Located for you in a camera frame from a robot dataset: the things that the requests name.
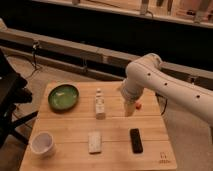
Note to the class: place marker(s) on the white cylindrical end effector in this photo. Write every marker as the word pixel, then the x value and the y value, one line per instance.
pixel 129 108

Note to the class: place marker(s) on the green ceramic bowl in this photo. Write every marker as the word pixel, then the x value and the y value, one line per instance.
pixel 63 97

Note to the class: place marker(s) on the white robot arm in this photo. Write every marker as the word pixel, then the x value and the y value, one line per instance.
pixel 145 72

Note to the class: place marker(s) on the orange carrot-shaped object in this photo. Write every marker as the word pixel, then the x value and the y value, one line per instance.
pixel 138 106

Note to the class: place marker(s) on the black rectangular remote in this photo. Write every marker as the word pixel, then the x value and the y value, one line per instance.
pixel 136 141

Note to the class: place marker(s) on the small white bottle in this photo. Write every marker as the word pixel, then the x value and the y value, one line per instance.
pixel 99 104

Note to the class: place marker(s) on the white rectangular sponge block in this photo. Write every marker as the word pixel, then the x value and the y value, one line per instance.
pixel 94 142

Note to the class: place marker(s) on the white paper cup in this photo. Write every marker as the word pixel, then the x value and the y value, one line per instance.
pixel 42 145

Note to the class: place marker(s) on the black equipment stand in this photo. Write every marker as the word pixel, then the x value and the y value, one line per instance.
pixel 12 90

